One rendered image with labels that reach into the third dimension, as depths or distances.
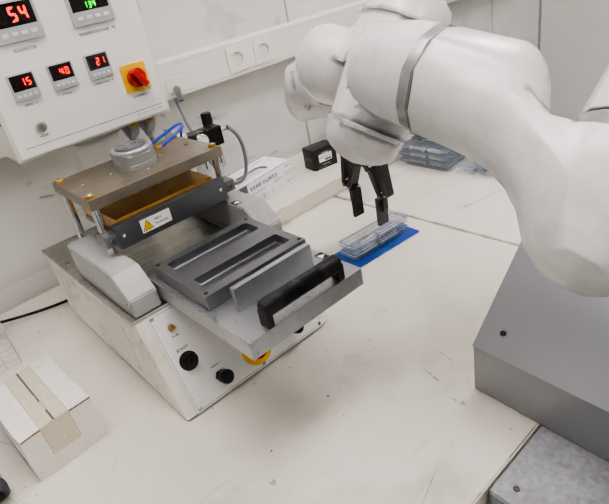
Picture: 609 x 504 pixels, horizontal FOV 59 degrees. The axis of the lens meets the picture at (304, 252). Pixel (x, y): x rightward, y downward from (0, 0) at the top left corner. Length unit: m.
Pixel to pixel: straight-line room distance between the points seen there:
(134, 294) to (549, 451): 0.66
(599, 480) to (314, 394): 0.43
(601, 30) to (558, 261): 2.69
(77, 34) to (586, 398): 1.04
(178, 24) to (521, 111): 1.29
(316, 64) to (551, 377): 0.52
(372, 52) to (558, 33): 2.65
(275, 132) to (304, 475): 1.26
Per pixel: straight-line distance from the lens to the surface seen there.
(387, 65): 0.55
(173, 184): 1.08
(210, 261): 0.89
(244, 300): 0.79
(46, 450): 0.99
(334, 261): 0.78
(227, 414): 0.96
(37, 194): 1.52
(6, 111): 1.13
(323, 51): 0.74
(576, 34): 3.16
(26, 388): 1.07
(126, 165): 1.04
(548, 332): 0.83
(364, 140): 0.65
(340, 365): 0.99
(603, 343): 0.81
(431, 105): 0.52
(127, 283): 0.93
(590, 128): 0.47
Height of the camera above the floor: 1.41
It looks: 29 degrees down
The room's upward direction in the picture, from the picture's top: 12 degrees counter-clockwise
